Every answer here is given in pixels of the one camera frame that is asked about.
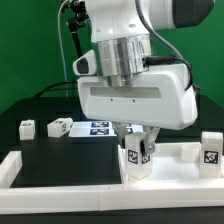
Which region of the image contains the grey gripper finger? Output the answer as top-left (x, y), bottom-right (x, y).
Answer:
top-left (142, 126), bottom-right (160, 154)
top-left (112, 122), bottom-right (127, 145)

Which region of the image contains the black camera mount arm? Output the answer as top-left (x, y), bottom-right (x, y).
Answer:
top-left (62, 0), bottom-right (90, 58)

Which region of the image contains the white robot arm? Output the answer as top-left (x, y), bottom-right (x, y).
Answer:
top-left (73, 0), bottom-right (215, 153)

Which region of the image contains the white square table top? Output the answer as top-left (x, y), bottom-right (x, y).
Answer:
top-left (118, 142), bottom-right (224, 183)

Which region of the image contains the black cable on table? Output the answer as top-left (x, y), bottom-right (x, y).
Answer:
top-left (33, 79), bottom-right (81, 99)

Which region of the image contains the white U-shaped obstacle fence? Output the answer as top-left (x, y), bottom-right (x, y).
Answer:
top-left (0, 151), bottom-right (224, 214)

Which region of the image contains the grey hanging cable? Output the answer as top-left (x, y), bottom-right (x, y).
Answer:
top-left (57, 0), bottom-right (70, 84)

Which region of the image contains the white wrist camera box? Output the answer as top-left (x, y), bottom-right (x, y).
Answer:
top-left (73, 50), bottom-right (97, 76)

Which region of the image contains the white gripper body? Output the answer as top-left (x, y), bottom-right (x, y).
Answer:
top-left (78, 64), bottom-right (198, 130)

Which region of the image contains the white fiducial marker sheet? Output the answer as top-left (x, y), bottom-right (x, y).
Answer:
top-left (68, 119), bottom-right (148, 138)

